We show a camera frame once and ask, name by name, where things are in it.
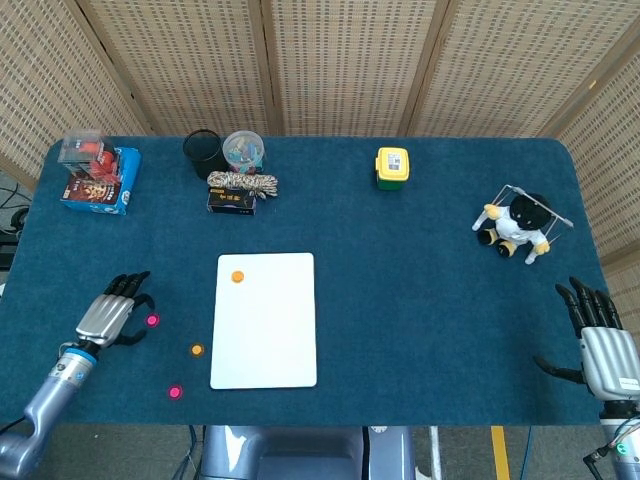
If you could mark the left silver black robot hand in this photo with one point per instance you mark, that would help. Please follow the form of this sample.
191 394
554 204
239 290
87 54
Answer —
105 320

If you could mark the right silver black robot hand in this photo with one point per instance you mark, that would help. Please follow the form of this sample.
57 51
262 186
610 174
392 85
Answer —
610 362

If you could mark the pink disc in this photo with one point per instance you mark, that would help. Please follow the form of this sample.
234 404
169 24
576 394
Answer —
175 392
152 320

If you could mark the orange disc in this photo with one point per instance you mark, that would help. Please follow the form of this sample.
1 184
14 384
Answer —
237 276
197 349

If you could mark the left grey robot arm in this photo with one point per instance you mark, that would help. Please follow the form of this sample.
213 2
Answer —
45 400

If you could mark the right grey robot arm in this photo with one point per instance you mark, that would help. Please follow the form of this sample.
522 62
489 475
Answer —
625 450

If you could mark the white rectangular board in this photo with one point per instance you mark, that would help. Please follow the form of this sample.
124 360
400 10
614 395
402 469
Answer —
263 330

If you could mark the plush toy on swing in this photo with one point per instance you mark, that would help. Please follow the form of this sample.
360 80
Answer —
568 222

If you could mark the blue printed cardboard box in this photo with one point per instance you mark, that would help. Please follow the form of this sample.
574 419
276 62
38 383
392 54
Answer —
127 170

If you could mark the black and white plush toy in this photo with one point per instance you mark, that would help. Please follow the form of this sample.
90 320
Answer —
520 220

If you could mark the clear box with red items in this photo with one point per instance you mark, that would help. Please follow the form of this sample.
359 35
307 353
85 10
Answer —
82 150

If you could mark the small black cardboard box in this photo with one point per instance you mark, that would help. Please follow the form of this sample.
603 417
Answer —
230 202

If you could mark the black mesh pen cup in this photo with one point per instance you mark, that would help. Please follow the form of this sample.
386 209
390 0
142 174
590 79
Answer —
200 150

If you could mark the blue table cloth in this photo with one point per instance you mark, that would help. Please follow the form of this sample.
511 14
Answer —
400 300

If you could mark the clear jar of coloured clips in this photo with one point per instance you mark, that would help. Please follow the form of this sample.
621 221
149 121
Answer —
243 150

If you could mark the grey robot torso base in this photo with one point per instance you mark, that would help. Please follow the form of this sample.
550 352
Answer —
300 450

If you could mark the yellow-lidded green container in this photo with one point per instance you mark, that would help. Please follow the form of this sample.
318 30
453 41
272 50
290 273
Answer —
391 167

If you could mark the woven wooden folding screen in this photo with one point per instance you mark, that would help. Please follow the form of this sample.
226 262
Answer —
350 65

